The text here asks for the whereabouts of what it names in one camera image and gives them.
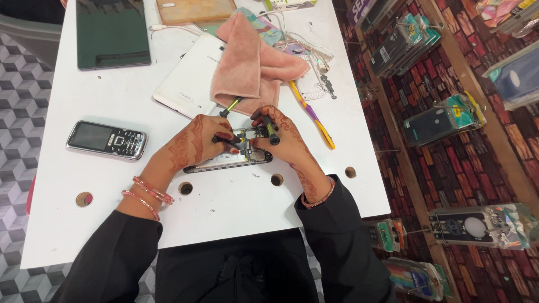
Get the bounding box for person's right hand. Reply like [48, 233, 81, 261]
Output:
[250, 105, 318, 170]

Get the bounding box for person's left hand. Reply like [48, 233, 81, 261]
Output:
[157, 114, 243, 177]

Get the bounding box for black screwdriver with green shaft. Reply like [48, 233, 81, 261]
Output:
[261, 114, 281, 146]
[219, 96, 244, 118]

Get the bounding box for black tweezers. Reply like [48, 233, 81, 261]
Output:
[211, 135, 246, 151]

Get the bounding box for smartphone with exposed board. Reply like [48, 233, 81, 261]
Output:
[183, 126, 274, 174]

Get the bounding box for yellow purple toothbrush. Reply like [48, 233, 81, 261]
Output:
[287, 80, 336, 151]

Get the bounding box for clear phone case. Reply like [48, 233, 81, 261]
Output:
[295, 55, 330, 102]

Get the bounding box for white tablet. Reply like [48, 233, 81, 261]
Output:
[152, 32, 228, 120]

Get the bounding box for small metal tool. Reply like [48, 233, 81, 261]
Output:
[319, 74, 338, 101]

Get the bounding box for thin pink bangle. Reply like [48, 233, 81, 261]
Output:
[301, 176, 336, 209]

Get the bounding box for silver black keypad phone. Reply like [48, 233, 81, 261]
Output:
[66, 120, 148, 161]

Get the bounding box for pink towel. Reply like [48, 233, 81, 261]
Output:
[211, 11, 310, 117]

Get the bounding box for colourful patterned packet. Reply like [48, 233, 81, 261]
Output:
[234, 7, 285, 48]

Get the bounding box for black tablet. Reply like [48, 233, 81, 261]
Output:
[76, 0, 152, 71]

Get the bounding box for orange phone case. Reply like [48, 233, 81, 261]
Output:
[156, 0, 237, 25]

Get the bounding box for white green box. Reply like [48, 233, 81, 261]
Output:
[264, 0, 319, 12]

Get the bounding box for person's black clothing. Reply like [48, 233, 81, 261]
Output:
[50, 174, 398, 303]

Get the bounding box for tangled white earphone cable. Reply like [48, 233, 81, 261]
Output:
[257, 10, 335, 64]

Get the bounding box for white charging cable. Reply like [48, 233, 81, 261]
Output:
[148, 24, 204, 38]

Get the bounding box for wall rack of packaged phone cases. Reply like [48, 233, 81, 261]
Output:
[333, 0, 539, 303]

